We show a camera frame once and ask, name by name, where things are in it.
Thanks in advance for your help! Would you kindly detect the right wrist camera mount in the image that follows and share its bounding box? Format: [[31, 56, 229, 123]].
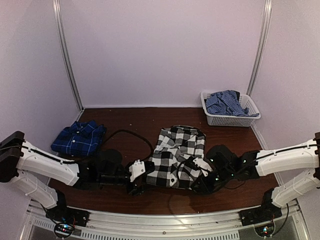
[[187, 157, 213, 177]]

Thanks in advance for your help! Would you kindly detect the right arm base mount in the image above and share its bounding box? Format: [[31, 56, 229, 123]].
[[239, 207, 283, 227]]

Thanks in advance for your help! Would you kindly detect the right aluminium frame post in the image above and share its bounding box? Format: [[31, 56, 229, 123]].
[[246, 0, 273, 96]]

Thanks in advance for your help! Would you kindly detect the white plastic laundry basket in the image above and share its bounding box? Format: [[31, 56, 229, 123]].
[[200, 91, 261, 127]]

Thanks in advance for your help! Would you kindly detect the circuit board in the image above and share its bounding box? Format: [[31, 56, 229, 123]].
[[53, 222, 75, 238], [254, 224, 275, 238]]

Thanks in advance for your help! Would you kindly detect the blue plaid shirt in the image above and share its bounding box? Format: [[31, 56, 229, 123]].
[[50, 120, 107, 157]]

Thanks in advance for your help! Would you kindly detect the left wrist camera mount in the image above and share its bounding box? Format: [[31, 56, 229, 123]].
[[125, 159, 155, 183]]

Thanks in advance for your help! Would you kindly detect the aluminium front rail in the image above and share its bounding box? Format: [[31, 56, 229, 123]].
[[18, 200, 310, 240]]

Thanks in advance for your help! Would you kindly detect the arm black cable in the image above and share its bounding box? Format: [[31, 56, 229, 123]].
[[79, 129, 153, 163], [176, 159, 251, 191]]

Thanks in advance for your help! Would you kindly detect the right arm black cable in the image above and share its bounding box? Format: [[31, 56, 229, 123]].
[[176, 159, 251, 191]]

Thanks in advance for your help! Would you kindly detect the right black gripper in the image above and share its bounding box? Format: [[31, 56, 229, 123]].
[[191, 166, 235, 196]]

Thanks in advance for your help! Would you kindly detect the black white checked shirt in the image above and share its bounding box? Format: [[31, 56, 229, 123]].
[[145, 125, 206, 190]]

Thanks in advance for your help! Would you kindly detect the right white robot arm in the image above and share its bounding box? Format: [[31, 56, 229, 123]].
[[193, 132, 320, 221]]

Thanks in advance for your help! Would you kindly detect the light blue checked shirt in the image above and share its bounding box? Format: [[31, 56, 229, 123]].
[[205, 90, 260, 117]]

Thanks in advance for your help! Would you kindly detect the left circuit board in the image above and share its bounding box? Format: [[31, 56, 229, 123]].
[[53, 222, 75, 238]]

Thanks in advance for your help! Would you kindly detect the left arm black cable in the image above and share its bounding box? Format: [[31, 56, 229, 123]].
[[79, 129, 153, 163]]

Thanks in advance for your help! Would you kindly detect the right circuit board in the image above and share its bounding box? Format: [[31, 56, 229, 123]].
[[254, 224, 275, 238]]

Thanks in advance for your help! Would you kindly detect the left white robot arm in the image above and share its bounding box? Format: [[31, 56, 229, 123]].
[[0, 131, 155, 222]]

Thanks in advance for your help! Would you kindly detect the left aluminium frame post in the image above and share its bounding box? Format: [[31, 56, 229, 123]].
[[52, 0, 84, 112]]

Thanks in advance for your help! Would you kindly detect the aluminium frame post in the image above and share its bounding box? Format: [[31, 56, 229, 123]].
[[246, 0, 273, 96], [52, 0, 84, 112]]

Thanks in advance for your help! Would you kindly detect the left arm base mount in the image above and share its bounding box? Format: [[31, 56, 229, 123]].
[[45, 207, 90, 227]]

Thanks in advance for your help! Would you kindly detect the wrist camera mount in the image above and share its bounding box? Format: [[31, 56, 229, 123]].
[[125, 159, 155, 183], [187, 157, 213, 177]]

